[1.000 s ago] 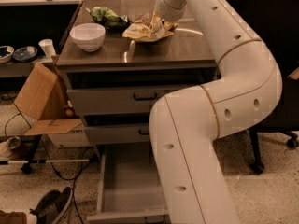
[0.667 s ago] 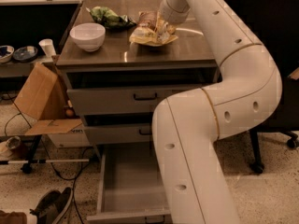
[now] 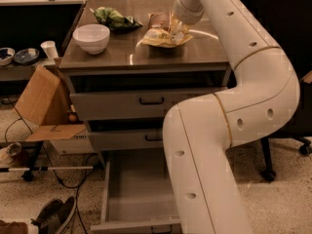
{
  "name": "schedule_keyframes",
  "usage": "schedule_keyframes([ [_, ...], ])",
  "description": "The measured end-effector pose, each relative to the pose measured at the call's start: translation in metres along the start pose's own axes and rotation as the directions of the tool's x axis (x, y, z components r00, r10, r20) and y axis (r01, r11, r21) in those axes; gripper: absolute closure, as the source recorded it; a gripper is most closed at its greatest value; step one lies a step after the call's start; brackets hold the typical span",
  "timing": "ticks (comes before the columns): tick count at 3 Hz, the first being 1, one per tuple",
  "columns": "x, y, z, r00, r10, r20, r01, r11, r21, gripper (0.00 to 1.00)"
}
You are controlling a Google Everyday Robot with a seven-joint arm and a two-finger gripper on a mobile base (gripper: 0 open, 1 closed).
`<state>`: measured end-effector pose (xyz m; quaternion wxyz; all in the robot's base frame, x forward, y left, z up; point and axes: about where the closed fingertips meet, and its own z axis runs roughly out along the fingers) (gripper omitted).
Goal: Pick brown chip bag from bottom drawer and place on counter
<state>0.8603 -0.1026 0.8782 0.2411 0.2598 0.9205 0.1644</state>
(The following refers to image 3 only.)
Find black floor cable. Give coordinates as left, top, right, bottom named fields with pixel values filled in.
left=3, top=96, right=100, bottom=234

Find grey middle drawer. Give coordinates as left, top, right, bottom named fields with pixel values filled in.
left=89, top=129, right=163, bottom=151

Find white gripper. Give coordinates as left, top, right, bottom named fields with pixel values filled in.
left=174, top=0, right=204, bottom=24

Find small orange ball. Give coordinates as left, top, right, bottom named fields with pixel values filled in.
left=68, top=113, right=78, bottom=124

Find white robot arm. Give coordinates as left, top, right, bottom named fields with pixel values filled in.
left=163, top=0, right=299, bottom=234

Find blue patterned bowl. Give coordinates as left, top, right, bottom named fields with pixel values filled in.
left=14, top=48, right=40, bottom=65

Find brown cardboard box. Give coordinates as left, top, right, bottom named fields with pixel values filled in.
left=15, top=65, right=86, bottom=141

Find dark sneaker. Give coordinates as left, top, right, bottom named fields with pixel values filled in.
left=31, top=199, right=63, bottom=226

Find small cup on floor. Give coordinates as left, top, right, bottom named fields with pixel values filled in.
left=0, top=142, right=29, bottom=166

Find grey drawer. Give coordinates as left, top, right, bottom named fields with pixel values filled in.
left=70, top=87, right=225, bottom=121
left=89, top=129, right=163, bottom=151
left=91, top=148, right=182, bottom=234

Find grey drawer cabinet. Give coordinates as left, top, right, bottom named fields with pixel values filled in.
left=58, top=0, right=235, bottom=168

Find black stand with white bar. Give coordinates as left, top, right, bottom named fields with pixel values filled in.
left=0, top=141, right=94, bottom=181

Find black office chair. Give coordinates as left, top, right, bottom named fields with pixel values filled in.
left=252, top=0, right=312, bottom=182

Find grey sneaker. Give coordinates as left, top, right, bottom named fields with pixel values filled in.
left=39, top=196, right=76, bottom=234

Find grey bottom drawer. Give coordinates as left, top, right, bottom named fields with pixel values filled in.
left=91, top=148, right=182, bottom=234

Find blue white bowl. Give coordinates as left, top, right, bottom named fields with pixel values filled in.
left=0, top=47, right=16, bottom=66

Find green chip bag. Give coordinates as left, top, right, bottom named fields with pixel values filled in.
left=91, top=7, right=142, bottom=31

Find grey top drawer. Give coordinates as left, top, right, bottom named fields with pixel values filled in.
left=70, top=87, right=225, bottom=121

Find white box with print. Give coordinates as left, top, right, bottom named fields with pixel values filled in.
left=51, top=131, right=94, bottom=155

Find brown chip bag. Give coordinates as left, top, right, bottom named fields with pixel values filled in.
left=141, top=12, right=192, bottom=48

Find low grey shelf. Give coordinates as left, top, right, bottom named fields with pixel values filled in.
left=0, top=59, right=56, bottom=82

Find white paper cup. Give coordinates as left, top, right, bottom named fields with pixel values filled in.
left=41, top=41, right=59, bottom=60

